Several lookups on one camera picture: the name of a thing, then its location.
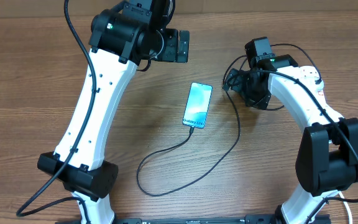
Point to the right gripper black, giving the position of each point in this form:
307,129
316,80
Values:
262,99

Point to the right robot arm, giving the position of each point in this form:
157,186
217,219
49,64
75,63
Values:
327,160

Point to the smartphone with blue screen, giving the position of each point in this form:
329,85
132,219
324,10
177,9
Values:
197,105

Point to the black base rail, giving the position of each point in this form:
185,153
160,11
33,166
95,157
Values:
191,221

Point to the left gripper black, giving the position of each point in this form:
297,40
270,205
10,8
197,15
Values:
170,54

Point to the white power strip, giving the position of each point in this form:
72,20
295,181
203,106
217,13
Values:
309,76

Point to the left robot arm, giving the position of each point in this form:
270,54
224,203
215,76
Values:
121,37

